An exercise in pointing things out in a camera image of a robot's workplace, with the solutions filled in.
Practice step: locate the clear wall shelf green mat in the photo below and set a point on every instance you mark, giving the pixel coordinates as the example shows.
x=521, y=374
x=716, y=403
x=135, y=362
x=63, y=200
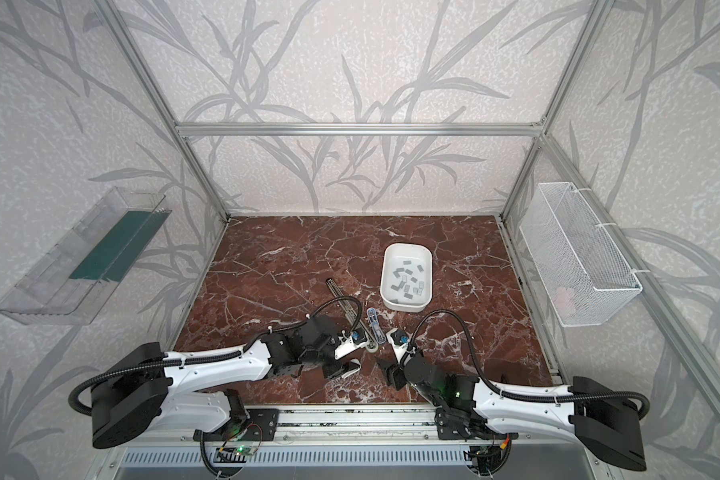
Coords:
x=72, y=282

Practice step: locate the white plastic tray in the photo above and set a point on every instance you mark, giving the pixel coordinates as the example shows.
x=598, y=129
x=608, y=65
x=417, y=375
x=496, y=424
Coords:
x=394, y=254

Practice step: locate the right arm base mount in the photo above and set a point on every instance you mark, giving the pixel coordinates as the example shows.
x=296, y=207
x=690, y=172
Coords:
x=460, y=425

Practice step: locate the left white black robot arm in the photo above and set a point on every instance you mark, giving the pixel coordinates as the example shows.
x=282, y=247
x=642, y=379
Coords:
x=150, y=390

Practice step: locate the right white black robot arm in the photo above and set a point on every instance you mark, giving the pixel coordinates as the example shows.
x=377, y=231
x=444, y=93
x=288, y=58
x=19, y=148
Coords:
x=605, y=422

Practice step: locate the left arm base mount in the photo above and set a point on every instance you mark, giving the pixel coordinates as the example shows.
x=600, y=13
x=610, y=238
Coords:
x=258, y=424

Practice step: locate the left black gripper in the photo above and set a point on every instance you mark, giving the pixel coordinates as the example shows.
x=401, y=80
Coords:
x=337, y=365

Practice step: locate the white wire mesh basket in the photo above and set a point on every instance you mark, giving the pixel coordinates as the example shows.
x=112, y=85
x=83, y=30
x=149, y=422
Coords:
x=585, y=275

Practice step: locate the grey white large stapler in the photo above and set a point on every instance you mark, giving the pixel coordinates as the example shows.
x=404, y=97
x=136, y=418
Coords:
x=348, y=307

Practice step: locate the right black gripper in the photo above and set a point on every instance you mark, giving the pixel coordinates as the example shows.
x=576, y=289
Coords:
x=393, y=370

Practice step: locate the aluminium front rail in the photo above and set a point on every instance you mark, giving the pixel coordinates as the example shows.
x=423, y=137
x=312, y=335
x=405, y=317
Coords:
x=348, y=423

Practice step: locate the green circuit board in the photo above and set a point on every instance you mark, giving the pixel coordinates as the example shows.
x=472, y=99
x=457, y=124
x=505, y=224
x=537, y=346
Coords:
x=235, y=454

